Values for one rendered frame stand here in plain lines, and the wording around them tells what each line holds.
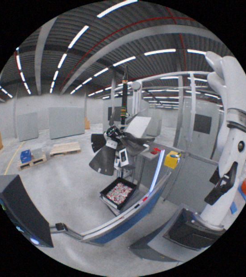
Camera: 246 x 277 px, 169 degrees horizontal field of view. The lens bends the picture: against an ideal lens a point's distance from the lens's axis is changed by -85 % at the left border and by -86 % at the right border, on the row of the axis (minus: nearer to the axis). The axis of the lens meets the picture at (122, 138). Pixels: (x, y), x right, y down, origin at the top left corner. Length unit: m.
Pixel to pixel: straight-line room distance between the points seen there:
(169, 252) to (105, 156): 0.72
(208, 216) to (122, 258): 1.13
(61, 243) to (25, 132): 7.11
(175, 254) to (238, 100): 0.50
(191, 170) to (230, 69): 1.16
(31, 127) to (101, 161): 7.14
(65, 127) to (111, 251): 6.02
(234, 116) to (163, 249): 0.46
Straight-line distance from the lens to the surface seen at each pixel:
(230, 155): 0.19
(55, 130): 5.93
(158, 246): 0.44
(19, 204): 0.25
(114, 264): 1.37
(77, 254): 1.44
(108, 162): 0.65
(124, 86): 0.67
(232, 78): 0.24
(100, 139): 0.83
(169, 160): 0.71
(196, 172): 1.26
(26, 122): 7.61
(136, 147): 0.48
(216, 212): 0.38
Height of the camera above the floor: 1.34
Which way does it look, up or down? 15 degrees down
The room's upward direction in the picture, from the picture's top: 3 degrees clockwise
